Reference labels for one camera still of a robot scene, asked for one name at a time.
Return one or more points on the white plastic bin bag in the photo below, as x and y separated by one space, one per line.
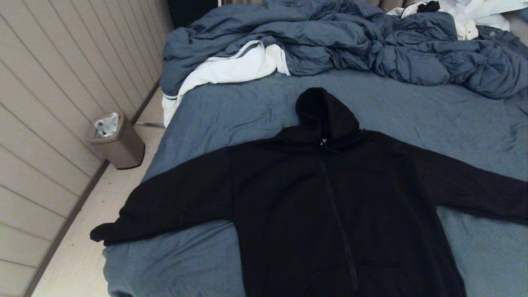
106 125

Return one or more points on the blue denim shirt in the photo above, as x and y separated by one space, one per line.
501 37

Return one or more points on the thin metal rod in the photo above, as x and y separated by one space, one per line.
150 123

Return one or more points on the blue bed sheet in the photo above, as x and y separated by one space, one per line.
247 111

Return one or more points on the white blanket with grey stripe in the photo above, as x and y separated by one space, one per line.
231 68

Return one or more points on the black zip hoodie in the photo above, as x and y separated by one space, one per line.
309 206

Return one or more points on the small black garment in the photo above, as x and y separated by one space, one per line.
429 6

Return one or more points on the crumpled blue duvet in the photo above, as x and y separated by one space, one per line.
330 33

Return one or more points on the brown trash bin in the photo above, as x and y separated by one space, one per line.
123 150

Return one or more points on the white crumpled clothes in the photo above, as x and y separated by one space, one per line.
474 12

